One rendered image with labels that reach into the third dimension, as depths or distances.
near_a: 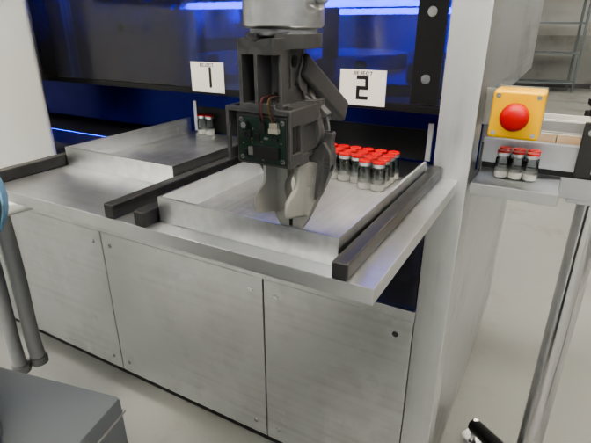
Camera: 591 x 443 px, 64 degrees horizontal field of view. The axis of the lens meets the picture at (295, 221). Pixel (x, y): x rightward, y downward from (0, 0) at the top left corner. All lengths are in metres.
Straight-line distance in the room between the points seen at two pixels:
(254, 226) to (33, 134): 0.85
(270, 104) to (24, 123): 0.93
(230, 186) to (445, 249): 0.40
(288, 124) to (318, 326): 0.72
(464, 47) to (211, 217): 0.47
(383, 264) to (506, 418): 1.22
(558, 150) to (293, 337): 0.67
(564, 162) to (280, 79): 0.61
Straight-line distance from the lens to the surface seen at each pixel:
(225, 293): 1.19
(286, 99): 0.45
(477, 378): 1.81
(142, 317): 1.48
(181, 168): 0.79
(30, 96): 1.30
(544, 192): 0.84
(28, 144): 1.31
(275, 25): 0.44
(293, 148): 0.44
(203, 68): 1.03
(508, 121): 0.77
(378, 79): 0.84
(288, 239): 0.53
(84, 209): 0.73
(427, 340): 0.99
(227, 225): 0.58
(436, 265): 0.90
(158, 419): 1.62
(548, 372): 1.16
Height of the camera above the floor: 1.13
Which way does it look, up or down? 23 degrees down
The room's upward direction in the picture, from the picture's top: straight up
